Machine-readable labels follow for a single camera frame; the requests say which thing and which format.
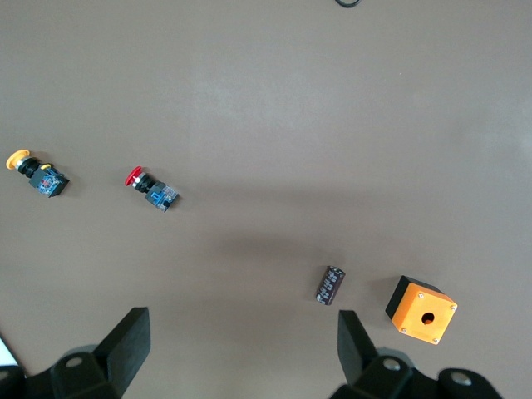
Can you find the dark cylindrical capacitor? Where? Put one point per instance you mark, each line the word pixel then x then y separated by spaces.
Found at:
pixel 330 287

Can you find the white drawer cabinet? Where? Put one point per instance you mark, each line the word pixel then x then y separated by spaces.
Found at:
pixel 5 351

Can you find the yellow mushroom push button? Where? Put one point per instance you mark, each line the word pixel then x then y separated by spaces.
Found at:
pixel 43 180

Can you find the orange black button enclosure box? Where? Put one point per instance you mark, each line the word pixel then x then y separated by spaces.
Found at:
pixel 426 316

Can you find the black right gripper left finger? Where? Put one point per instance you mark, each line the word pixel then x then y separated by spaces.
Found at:
pixel 120 349

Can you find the red mushroom push button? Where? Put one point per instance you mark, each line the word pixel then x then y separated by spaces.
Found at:
pixel 156 193

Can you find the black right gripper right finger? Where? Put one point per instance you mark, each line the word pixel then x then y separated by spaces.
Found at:
pixel 357 357

